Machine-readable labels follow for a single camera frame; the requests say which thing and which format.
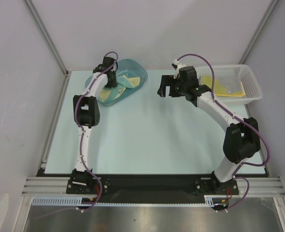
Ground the yellow chick face towel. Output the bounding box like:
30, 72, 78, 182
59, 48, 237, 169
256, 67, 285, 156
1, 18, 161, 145
214, 83, 245, 97

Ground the grey towel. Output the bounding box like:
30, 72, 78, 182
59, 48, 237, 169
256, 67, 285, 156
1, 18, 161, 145
201, 75, 242, 95

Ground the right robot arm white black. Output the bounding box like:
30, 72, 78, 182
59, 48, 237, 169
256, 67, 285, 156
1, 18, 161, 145
157, 66, 261, 194

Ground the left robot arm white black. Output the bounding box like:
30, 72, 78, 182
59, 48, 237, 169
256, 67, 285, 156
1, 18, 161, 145
66, 55, 118, 194

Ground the teal transparent plastic bin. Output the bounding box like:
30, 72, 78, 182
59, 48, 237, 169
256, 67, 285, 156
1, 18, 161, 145
97, 59, 148, 106

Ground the teal and yellow towel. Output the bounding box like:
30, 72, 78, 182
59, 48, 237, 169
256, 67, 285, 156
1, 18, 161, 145
99, 75, 140, 103

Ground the white perforated plastic basket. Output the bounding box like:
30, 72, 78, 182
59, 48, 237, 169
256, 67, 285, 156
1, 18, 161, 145
196, 65, 263, 105

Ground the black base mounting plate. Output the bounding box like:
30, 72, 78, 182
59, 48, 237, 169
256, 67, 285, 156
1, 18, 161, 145
66, 172, 239, 204

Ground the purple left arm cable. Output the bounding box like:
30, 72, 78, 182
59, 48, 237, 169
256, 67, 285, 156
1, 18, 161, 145
74, 51, 120, 218

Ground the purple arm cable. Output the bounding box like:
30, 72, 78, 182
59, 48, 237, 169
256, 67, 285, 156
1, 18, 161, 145
176, 53, 271, 215
74, 51, 120, 218

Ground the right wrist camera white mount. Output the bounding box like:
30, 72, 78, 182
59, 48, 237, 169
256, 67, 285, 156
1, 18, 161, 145
171, 59, 186, 74

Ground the right aluminium frame post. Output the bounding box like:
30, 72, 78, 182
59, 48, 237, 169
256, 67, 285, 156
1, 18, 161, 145
239, 0, 280, 64

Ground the aluminium frame post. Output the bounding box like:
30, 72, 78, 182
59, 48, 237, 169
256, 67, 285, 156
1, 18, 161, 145
239, 0, 280, 64
22, 0, 69, 76

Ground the left aluminium frame post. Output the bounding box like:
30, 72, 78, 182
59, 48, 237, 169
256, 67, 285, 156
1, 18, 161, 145
22, 0, 69, 76

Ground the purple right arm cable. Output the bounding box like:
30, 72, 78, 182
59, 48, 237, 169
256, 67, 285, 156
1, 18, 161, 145
176, 53, 271, 215

